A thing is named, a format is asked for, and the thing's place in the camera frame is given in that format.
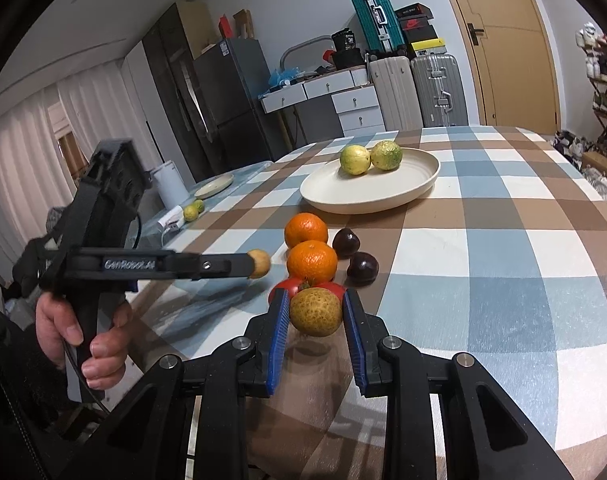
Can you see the small yellow citrus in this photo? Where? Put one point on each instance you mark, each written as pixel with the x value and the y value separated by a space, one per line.
pixel 190 213

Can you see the small cream plate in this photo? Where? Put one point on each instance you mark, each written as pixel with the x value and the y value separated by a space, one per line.
pixel 213 186

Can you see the white kettle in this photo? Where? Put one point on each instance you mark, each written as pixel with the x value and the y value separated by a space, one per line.
pixel 171 185

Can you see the silver suitcase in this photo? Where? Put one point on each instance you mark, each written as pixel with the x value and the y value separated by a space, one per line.
pixel 438 90

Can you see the grey arched metal frame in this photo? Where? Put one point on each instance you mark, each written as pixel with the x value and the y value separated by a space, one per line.
pixel 303 42

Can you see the blue plastic bag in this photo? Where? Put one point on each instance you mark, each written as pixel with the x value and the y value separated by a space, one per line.
pixel 283 77

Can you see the green bumpy citrus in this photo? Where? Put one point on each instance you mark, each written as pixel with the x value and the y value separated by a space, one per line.
pixel 386 155

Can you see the pile of shoes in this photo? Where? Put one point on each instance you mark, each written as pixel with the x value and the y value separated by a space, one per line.
pixel 568 145

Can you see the wooden door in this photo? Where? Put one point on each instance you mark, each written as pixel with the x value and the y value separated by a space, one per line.
pixel 508 35

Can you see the orange mandarin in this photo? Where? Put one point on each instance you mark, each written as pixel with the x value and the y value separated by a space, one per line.
pixel 306 230
pixel 312 261

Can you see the red tomato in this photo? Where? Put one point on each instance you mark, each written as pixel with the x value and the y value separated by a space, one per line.
pixel 333 288
pixel 291 287

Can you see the large cream plate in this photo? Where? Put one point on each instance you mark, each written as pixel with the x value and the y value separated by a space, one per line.
pixel 383 190

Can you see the small green citrus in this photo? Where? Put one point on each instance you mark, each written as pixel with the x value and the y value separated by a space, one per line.
pixel 200 205

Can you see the teal suitcase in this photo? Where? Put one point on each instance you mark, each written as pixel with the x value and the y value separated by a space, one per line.
pixel 376 17

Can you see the plain black box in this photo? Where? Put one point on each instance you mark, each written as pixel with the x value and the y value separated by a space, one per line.
pixel 421 35

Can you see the dark tall cabinet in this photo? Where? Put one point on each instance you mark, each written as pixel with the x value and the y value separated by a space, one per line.
pixel 168 70

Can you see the grey refrigerator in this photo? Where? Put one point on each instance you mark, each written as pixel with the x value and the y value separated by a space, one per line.
pixel 233 90

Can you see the yellow black box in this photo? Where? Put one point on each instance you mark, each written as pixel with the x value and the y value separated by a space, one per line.
pixel 427 47

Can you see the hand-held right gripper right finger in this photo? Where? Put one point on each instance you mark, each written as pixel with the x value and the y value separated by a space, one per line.
pixel 356 340

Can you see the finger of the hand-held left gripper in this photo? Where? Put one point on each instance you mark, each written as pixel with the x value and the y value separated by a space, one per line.
pixel 218 266

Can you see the white curtain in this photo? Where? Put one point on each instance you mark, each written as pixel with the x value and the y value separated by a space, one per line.
pixel 13 170

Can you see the black red-logo shoe box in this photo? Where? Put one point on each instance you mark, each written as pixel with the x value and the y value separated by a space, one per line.
pixel 416 23

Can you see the person's left forearm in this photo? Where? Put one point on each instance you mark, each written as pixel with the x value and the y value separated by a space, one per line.
pixel 13 385

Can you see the white charger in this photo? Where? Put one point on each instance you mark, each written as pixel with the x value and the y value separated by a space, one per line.
pixel 168 220

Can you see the beige suitcase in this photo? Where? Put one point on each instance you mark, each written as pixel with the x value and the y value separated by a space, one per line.
pixel 393 92

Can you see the person's left hand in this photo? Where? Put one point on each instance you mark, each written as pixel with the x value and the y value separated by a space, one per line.
pixel 53 320

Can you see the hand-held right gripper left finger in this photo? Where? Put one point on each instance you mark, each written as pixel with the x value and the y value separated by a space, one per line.
pixel 278 340

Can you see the white drawer desk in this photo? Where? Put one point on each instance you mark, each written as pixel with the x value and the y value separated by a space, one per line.
pixel 356 100

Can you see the red box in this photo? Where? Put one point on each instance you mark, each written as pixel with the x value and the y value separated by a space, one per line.
pixel 226 27

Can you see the brown flat cardboard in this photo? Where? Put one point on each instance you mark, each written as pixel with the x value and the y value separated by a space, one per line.
pixel 243 24

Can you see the wooden window frame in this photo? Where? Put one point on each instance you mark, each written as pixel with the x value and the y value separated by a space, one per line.
pixel 68 150

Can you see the black printed box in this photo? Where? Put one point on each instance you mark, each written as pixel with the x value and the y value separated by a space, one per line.
pixel 344 40

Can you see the yellow guava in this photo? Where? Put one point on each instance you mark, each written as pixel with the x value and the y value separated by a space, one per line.
pixel 355 160

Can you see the large cardboard box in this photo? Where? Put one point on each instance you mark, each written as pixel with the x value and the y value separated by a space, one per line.
pixel 196 27

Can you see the dark purple plum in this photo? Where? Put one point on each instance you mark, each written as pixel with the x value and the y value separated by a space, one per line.
pixel 346 241
pixel 362 267

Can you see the shoe rack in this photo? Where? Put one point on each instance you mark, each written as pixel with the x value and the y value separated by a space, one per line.
pixel 606 85

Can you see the small cardboard box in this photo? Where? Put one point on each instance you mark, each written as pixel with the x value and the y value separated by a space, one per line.
pixel 599 167

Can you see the brown longan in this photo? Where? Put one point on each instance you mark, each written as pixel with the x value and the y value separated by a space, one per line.
pixel 316 311
pixel 259 263

